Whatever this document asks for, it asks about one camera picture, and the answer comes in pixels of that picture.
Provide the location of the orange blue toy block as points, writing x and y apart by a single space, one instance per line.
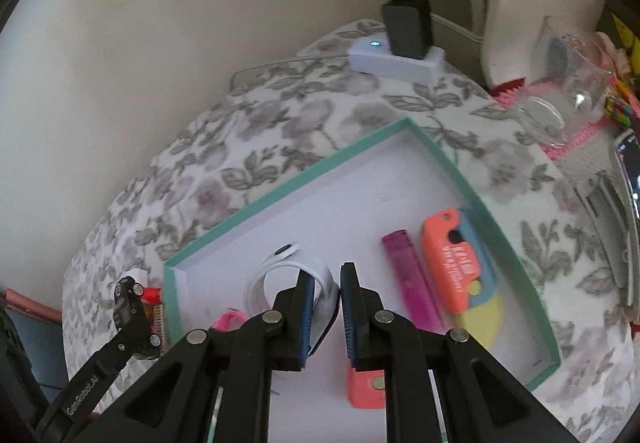
366 389

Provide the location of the silver nail clipper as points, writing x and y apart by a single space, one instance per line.
609 218

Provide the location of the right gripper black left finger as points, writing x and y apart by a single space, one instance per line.
214 386

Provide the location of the red stain remover bottle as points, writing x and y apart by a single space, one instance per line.
152 295

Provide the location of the orange blue yellow toy knife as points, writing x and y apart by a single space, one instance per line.
463 273

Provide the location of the pink puppy toy figure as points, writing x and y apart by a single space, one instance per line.
231 320

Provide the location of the clear plastic cup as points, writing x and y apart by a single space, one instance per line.
563 90

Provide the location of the white smartwatch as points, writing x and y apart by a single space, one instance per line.
286 263

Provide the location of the teal white cardboard tray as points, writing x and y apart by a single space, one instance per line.
339 209

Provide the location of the white power strip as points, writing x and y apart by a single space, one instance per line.
372 55

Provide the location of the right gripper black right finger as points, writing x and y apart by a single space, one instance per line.
439 387

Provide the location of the black power adapter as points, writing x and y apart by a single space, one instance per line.
409 27

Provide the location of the purple lighter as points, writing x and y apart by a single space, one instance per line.
415 292

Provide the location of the floral grey white blanket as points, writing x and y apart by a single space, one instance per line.
295 115

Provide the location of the black toy car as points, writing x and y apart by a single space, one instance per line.
135 331

